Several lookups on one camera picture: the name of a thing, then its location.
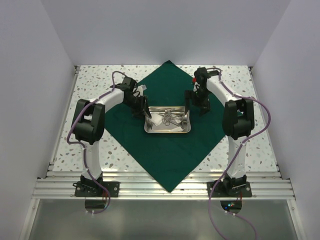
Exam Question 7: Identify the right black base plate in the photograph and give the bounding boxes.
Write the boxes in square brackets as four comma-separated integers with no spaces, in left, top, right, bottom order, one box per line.
[211,181,253,198]

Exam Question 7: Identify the white paper strip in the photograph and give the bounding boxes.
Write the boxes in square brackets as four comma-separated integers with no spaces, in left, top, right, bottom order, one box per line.
[170,126,183,132]

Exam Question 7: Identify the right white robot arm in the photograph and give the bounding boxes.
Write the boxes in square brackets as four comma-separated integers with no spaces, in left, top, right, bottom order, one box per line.
[184,67,255,197]

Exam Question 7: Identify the stainless steel tray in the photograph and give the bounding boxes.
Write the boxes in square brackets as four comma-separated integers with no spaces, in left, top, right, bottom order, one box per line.
[144,106,191,134]

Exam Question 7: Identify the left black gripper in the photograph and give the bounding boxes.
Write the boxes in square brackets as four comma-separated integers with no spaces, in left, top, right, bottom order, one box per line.
[123,94,152,120]

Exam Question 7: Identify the green surgical drape cloth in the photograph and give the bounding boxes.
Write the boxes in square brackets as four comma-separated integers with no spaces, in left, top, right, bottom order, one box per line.
[105,61,225,192]

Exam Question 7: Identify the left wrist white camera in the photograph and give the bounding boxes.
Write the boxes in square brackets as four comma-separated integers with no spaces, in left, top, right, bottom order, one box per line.
[137,84,147,96]

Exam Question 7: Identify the top steel scissors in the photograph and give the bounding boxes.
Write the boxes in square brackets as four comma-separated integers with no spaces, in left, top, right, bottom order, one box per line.
[159,109,188,128]

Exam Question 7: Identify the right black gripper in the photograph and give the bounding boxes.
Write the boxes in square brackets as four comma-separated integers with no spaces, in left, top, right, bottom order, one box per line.
[185,87,211,117]

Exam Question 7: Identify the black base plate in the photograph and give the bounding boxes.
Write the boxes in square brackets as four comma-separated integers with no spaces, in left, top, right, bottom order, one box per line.
[72,181,120,198]
[211,181,253,198]

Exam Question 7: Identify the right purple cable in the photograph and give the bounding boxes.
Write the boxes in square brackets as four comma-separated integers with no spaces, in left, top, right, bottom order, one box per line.
[208,66,273,240]

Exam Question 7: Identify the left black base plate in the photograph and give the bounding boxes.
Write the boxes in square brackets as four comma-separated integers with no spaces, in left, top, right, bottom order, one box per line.
[72,181,120,198]

